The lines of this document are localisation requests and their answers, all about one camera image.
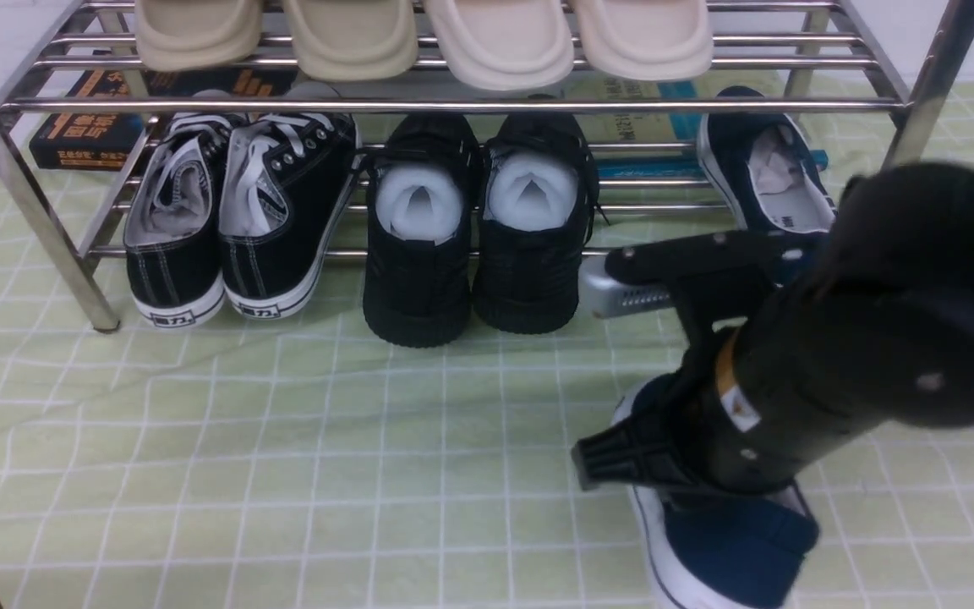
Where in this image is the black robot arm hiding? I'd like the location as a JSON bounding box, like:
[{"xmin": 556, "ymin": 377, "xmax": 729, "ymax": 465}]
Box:
[{"xmin": 572, "ymin": 162, "xmax": 974, "ymax": 497}]

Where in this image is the green blue book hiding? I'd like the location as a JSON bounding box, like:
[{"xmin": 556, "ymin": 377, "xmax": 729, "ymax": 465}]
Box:
[{"xmin": 559, "ymin": 72, "xmax": 785, "ymax": 178}]

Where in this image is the stainless steel shoe rack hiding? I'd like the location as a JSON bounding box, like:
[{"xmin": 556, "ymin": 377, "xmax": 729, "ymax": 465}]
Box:
[{"xmin": 0, "ymin": 1, "xmax": 974, "ymax": 334}]

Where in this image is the navy slip-on shoe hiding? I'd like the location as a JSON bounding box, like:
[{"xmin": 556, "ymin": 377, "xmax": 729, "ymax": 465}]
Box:
[
  {"xmin": 610, "ymin": 372, "xmax": 821, "ymax": 609},
  {"xmin": 696, "ymin": 112, "xmax": 836, "ymax": 235}
]

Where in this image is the green checkered tablecloth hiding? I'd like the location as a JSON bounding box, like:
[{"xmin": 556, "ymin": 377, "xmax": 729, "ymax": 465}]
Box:
[{"xmin": 0, "ymin": 78, "xmax": 974, "ymax": 609}]

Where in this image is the black orange book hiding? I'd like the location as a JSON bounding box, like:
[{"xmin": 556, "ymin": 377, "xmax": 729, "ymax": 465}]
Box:
[{"xmin": 30, "ymin": 67, "xmax": 295, "ymax": 171}]

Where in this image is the black white canvas sneaker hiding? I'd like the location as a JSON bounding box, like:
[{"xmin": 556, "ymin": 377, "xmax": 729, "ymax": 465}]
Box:
[{"xmin": 123, "ymin": 112, "xmax": 247, "ymax": 329}]

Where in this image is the all black shoe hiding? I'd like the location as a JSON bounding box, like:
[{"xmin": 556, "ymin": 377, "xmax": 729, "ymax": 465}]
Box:
[
  {"xmin": 472, "ymin": 112, "xmax": 600, "ymax": 335},
  {"xmin": 354, "ymin": 112, "xmax": 484, "ymax": 349}
]

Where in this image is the cream slipper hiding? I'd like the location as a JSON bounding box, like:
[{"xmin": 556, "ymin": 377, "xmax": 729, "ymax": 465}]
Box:
[
  {"xmin": 569, "ymin": 1, "xmax": 714, "ymax": 82},
  {"xmin": 422, "ymin": 1, "xmax": 575, "ymax": 91}
]

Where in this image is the beige slipper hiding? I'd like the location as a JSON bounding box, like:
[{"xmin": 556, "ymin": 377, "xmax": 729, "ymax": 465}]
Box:
[
  {"xmin": 134, "ymin": 1, "xmax": 265, "ymax": 72},
  {"xmin": 282, "ymin": 1, "xmax": 419, "ymax": 82}
]

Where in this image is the black white laced sneaker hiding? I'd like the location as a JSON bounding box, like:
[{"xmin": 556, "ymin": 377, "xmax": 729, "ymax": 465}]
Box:
[{"xmin": 217, "ymin": 112, "xmax": 362, "ymax": 321}]

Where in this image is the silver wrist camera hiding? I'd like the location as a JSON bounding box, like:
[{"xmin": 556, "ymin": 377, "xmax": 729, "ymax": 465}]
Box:
[{"xmin": 578, "ymin": 257, "xmax": 674, "ymax": 319}]

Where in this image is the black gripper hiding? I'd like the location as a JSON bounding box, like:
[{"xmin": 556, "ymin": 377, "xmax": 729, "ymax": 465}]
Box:
[{"xmin": 572, "ymin": 230, "xmax": 830, "ymax": 500}]

